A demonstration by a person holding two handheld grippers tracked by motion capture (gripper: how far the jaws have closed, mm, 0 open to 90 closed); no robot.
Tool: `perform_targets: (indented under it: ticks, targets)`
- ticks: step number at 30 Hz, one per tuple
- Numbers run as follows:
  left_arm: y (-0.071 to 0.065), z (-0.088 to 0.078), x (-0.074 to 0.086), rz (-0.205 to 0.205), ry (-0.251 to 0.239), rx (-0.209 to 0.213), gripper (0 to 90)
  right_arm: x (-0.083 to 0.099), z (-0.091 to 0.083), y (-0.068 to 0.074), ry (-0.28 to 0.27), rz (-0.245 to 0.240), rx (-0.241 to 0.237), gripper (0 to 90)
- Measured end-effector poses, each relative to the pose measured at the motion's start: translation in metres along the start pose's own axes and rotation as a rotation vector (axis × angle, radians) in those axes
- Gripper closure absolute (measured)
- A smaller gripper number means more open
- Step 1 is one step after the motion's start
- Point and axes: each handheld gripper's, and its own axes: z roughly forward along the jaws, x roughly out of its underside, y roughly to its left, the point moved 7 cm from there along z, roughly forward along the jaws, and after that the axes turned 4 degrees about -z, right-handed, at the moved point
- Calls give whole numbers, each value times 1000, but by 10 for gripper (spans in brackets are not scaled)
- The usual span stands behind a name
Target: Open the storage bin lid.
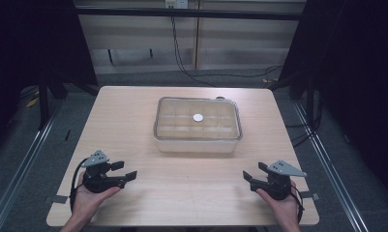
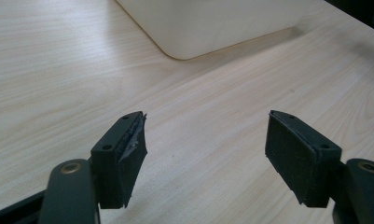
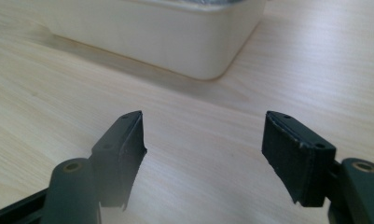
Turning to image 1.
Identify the white power outlet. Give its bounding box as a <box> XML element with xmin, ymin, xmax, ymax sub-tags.
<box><xmin>164</xmin><ymin>0</ymin><xmax>190</xmax><ymax>10</ymax></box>

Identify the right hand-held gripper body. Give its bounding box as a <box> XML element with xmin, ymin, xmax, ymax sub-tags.
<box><xmin>250</xmin><ymin>159</ymin><xmax>308</xmax><ymax>201</ymax></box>

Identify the grey tape strip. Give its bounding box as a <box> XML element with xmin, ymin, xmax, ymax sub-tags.
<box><xmin>298</xmin><ymin>190</ymin><xmax>320</xmax><ymax>202</ymax></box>
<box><xmin>50</xmin><ymin>194</ymin><xmax>69</xmax><ymax>205</ymax></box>

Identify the clear box lid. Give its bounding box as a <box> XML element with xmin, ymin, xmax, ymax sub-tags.
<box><xmin>153</xmin><ymin>96</ymin><xmax>243</xmax><ymax>141</ymax></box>

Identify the person's left hand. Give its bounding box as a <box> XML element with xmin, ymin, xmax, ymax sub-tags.
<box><xmin>71</xmin><ymin>172</ymin><xmax>122</xmax><ymax>223</ymax></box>

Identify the white storage box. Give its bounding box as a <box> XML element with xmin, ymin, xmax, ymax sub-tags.
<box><xmin>152</xmin><ymin>96</ymin><xmax>244</xmax><ymax>154</ymax></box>

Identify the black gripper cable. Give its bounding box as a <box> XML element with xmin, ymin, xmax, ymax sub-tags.
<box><xmin>290</xmin><ymin>184</ymin><xmax>306</xmax><ymax>224</ymax></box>
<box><xmin>69</xmin><ymin>157</ymin><xmax>90</xmax><ymax>214</ymax></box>

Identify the person's right hand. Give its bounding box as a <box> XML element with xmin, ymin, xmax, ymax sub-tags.
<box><xmin>255</xmin><ymin>181</ymin><xmax>301</xmax><ymax>224</ymax></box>

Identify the black wall cable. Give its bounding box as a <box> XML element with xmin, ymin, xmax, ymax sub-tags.
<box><xmin>170</xmin><ymin>15</ymin><xmax>284</xmax><ymax>88</ymax></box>

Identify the black horizontal bar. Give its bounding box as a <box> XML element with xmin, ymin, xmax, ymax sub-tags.
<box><xmin>73</xmin><ymin>7</ymin><xmax>308</xmax><ymax>21</ymax></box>

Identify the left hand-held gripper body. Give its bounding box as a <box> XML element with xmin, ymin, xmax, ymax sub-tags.
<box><xmin>80</xmin><ymin>149</ymin><xmax>128</xmax><ymax>194</ymax></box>

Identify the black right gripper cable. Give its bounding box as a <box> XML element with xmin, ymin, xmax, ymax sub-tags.
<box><xmin>290</xmin><ymin>184</ymin><xmax>306</xmax><ymax>224</ymax></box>

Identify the metal floor rail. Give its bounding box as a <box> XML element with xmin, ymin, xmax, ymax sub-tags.
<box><xmin>291</xmin><ymin>99</ymin><xmax>372</xmax><ymax>232</ymax></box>
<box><xmin>0</xmin><ymin>102</ymin><xmax>64</xmax><ymax>232</ymax></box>

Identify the dark curtain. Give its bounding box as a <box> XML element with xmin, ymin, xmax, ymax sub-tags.
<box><xmin>278</xmin><ymin>0</ymin><xmax>388</xmax><ymax>194</ymax></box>
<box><xmin>0</xmin><ymin>0</ymin><xmax>99</xmax><ymax>153</ymax></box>

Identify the black metal stand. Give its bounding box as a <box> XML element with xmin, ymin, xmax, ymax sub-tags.
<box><xmin>37</xmin><ymin>72</ymin><xmax>52</xmax><ymax>131</ymax></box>

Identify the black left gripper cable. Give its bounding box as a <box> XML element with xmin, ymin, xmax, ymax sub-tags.
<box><xmin>69</xmin><ymin>157</ymin><xmax>90</xmax><ymax>214</ymax></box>

